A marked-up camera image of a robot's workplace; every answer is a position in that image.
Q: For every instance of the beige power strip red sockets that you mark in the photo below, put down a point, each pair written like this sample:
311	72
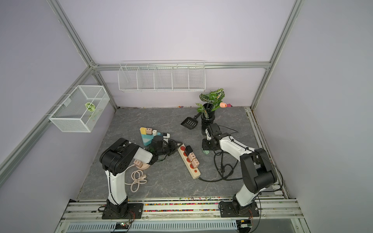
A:
195	173

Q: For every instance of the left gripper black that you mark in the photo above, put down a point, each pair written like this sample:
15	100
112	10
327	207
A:
172	146

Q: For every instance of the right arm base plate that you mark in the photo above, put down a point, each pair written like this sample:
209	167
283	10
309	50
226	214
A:
233	209

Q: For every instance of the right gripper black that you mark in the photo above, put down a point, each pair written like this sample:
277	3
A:
204	144

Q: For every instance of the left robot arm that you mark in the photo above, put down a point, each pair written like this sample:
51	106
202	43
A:
116	160

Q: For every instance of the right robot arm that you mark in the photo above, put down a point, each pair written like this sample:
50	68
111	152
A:
258	172

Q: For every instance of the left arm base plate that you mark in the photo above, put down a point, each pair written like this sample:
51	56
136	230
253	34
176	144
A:
126	211

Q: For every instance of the green artificial plant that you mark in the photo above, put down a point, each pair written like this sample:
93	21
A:
214	98

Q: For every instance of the black plant pot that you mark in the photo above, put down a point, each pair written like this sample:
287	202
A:
207	117

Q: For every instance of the black USB charger plug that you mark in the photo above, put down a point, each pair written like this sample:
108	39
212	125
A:
188	150

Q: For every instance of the pink USB charger plug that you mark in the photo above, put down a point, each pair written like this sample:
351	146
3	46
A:
191	157
195	163

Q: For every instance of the black litter scoop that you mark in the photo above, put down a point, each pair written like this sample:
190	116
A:
191	122

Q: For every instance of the green leaf in basket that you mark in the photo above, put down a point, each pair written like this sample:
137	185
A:
90	107

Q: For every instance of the white wire wall shelf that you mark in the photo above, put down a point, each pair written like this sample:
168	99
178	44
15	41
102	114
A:
166	75

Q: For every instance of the white mesh wall basket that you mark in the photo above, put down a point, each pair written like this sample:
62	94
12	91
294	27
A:
71	116

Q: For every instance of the teal triangular power socket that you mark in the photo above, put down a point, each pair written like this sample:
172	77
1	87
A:
147	134

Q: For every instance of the round pink power socket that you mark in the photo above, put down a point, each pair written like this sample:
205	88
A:
141	165

